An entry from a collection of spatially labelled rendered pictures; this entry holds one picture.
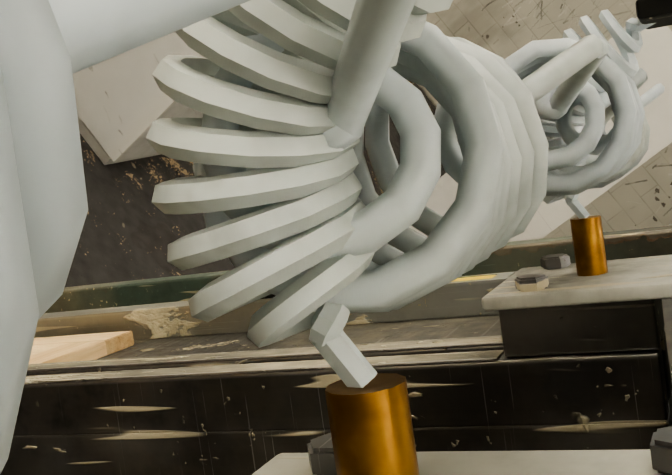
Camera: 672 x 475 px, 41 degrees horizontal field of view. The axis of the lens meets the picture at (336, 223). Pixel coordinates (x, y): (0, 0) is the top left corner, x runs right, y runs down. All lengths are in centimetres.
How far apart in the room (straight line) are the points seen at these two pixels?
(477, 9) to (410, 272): 908
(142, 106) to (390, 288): 358
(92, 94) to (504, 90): 367
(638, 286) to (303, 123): 31
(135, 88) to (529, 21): 595
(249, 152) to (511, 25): 903
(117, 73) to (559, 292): 342
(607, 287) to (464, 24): 884
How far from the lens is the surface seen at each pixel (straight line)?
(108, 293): 155
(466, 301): 103
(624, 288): 44
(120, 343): 117
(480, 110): 18
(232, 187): 15
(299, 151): 15
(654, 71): 466
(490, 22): 921
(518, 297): 45
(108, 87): 383
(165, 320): 120
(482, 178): 17
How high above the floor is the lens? 193
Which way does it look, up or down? 21 degrees down
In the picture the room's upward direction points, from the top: 50 degrees clockwise
